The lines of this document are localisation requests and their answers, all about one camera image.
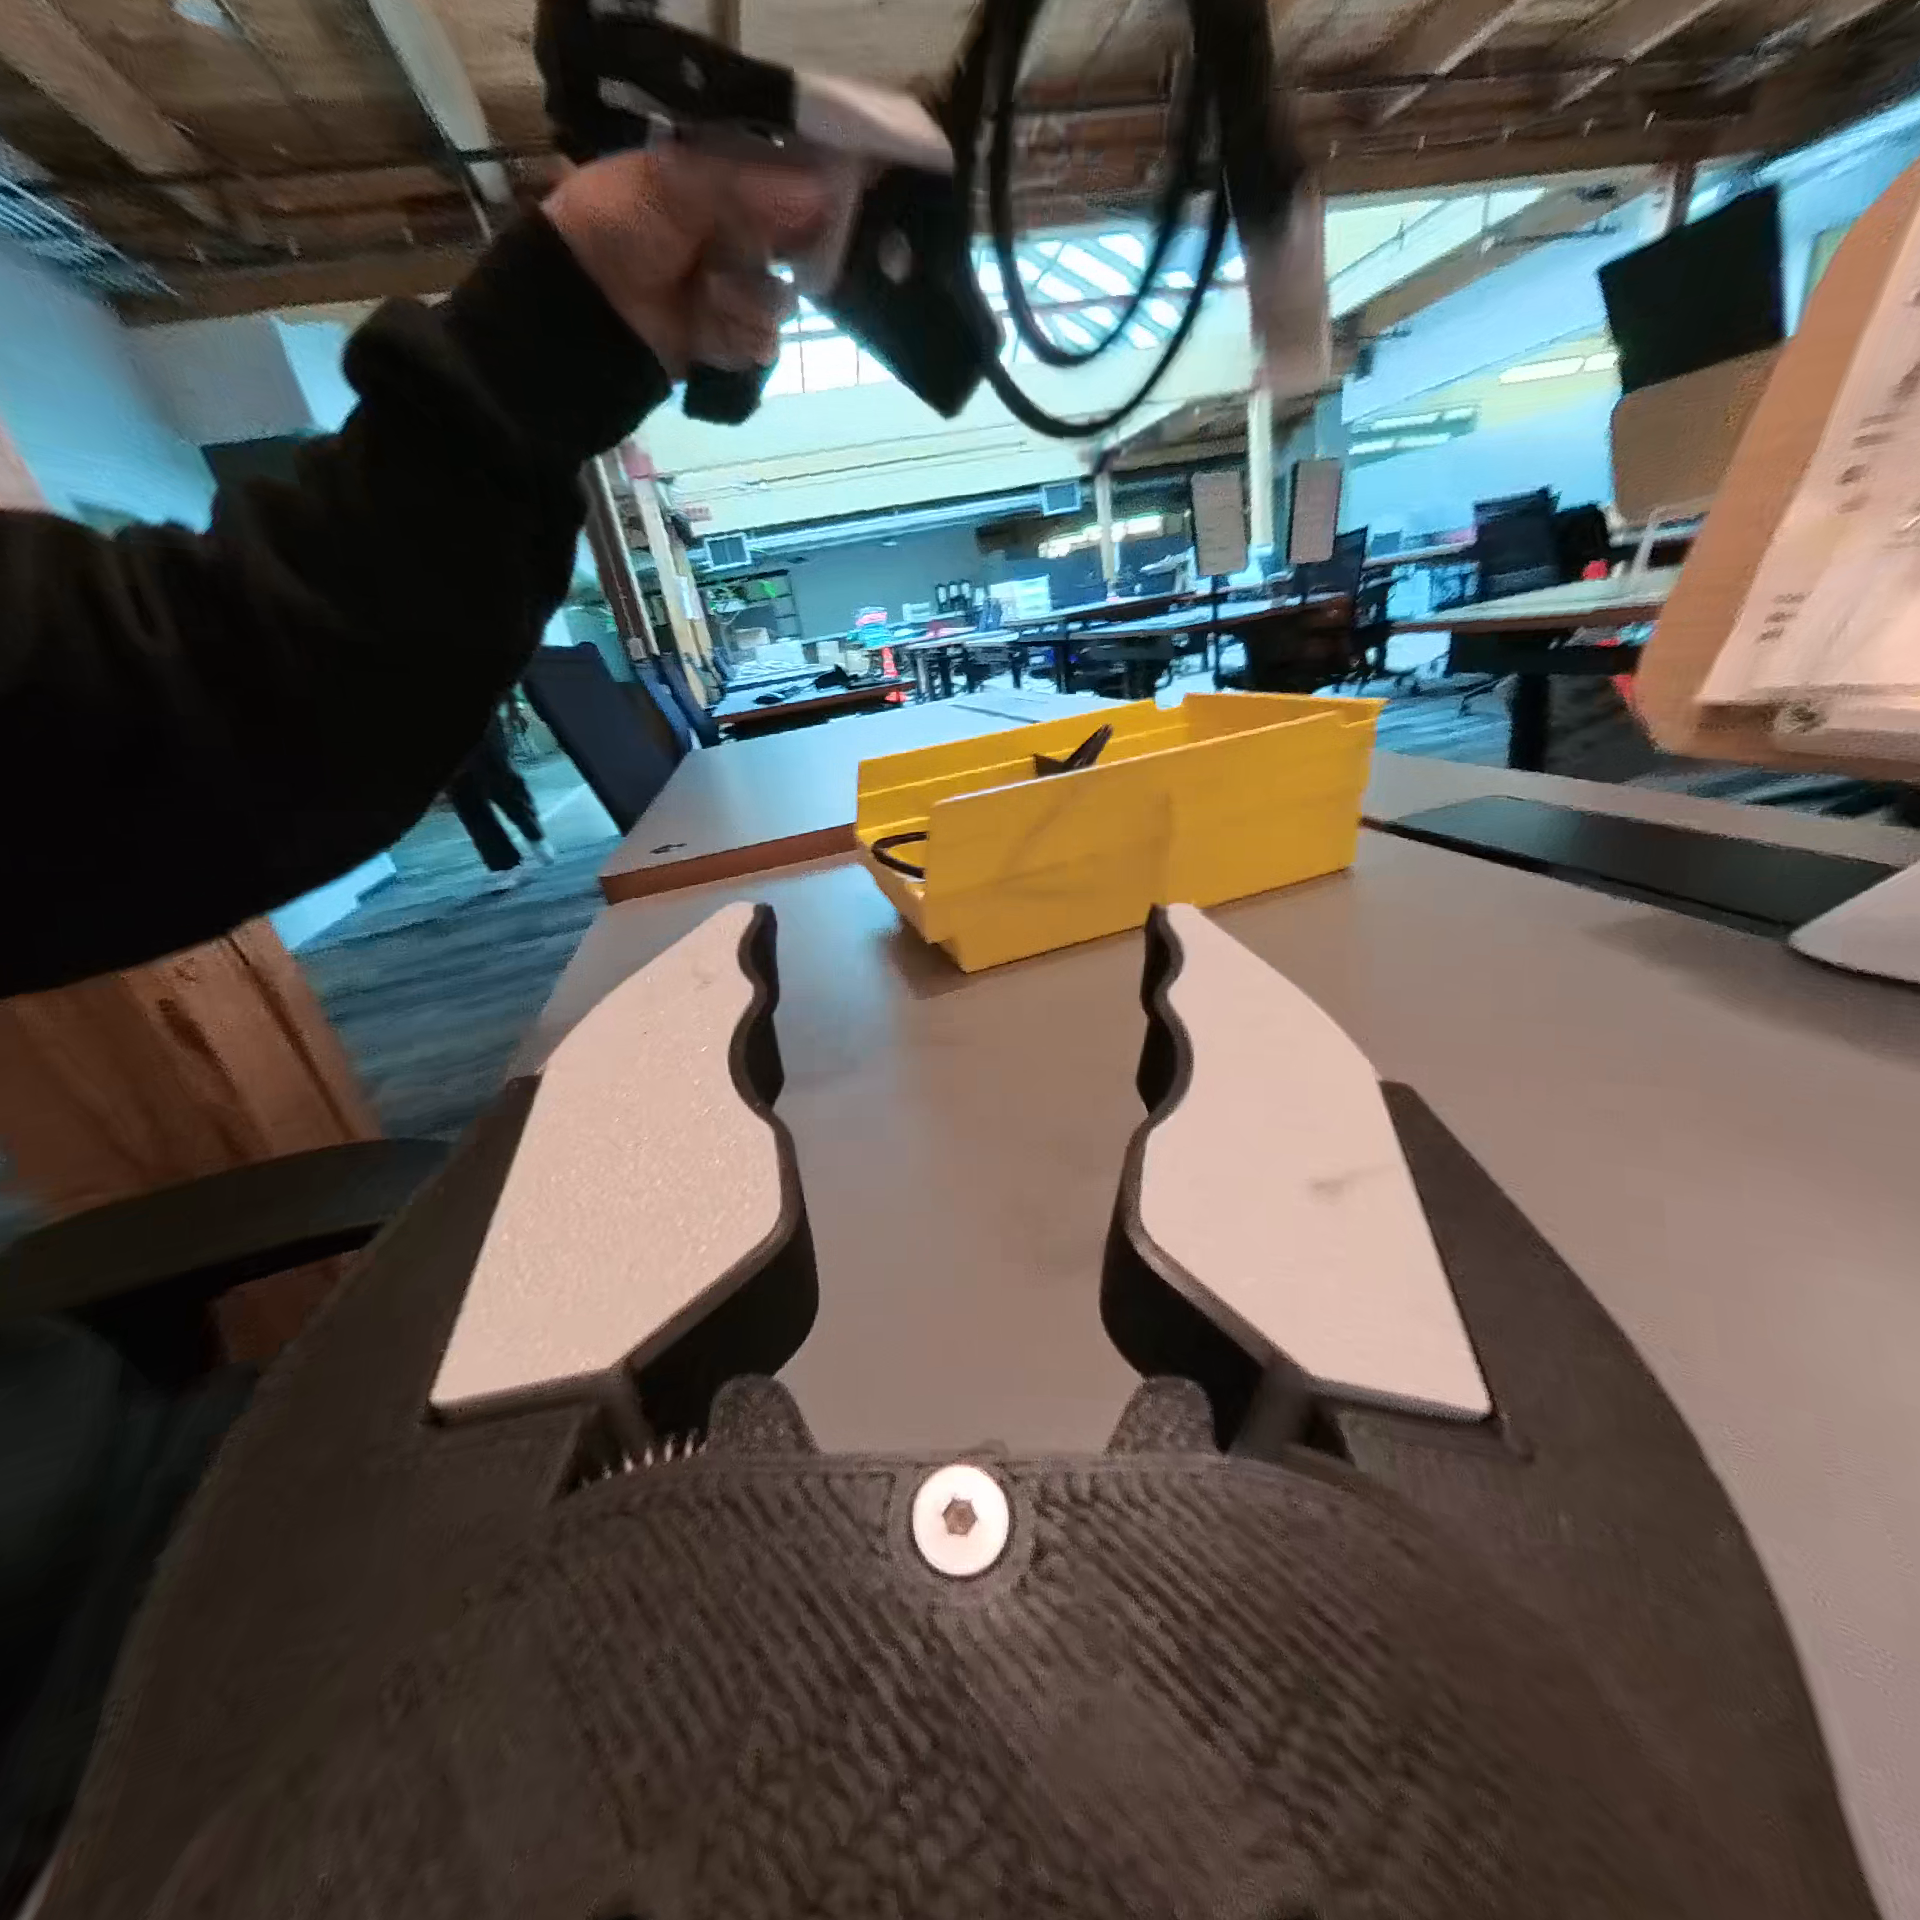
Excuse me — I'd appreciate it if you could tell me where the cardboard sheet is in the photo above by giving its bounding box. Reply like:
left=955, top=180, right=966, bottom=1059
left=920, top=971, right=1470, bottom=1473
left=1609, top=348, right=1786, bottom=518

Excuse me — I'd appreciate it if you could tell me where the person's left hand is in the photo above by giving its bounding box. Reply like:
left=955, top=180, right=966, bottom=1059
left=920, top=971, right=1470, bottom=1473
left=543, top=148, right=862, bottom=380

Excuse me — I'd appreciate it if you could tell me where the yellow plastic bin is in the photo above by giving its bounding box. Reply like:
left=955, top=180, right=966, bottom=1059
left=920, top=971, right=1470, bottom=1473
left=855, top=695, right=1385, bottom=973

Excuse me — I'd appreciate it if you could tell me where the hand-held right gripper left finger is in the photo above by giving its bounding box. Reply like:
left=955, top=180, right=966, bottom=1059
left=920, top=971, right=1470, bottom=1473
left=429, top=898, right=821, bottom=1424

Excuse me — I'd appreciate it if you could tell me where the person's left forearm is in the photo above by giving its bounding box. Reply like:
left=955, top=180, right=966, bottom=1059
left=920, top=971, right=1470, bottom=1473
left=0, top=203, right=676, bottom=998

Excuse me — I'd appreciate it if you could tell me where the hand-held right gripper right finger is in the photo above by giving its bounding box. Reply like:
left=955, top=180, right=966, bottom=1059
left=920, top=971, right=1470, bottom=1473
left=1101, top=903, right=1492, bottom=1424

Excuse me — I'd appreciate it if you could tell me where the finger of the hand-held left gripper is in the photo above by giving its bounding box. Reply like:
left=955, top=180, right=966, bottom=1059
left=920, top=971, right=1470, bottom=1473
left=787, top=66, right=959, bottom=176
left=1231, top=149, right=1335, bottom=399

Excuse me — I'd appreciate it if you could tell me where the dark partition panel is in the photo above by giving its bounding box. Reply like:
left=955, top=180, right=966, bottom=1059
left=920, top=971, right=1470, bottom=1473
left=522, top=642, right=707, bottom=836

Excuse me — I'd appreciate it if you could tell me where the brown cardboard box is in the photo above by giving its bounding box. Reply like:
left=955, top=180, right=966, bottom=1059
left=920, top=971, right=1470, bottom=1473
left=0, top=919, right=381, bottom=1360

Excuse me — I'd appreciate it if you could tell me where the gray mat with tool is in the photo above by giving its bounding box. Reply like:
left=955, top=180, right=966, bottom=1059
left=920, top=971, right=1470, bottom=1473
left=1786, top=864, right=1920, bottom=987

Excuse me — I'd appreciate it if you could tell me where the thick black braided cable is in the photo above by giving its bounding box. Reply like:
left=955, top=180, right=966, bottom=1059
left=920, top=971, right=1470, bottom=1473
left=959, top=0, right=1306, bottom=442

